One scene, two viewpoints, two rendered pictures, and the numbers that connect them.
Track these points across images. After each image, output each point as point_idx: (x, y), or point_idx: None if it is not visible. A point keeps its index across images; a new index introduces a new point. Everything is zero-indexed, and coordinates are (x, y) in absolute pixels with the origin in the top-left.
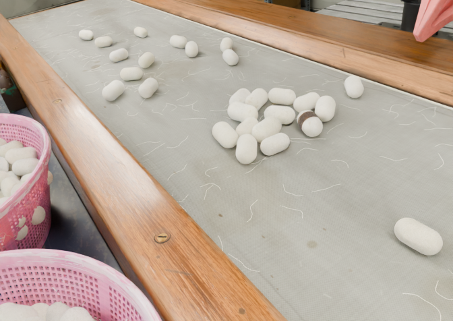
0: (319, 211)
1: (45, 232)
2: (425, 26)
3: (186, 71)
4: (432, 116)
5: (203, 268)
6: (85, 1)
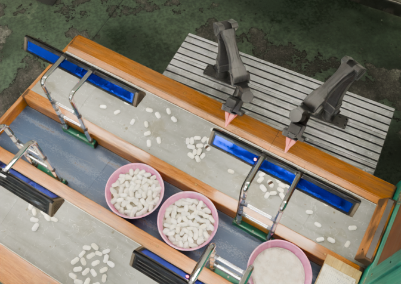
0: (215, 169)
1: None
2: (227, 125)
3: (162, 127)
4: None
5: (204, 187)
6: None
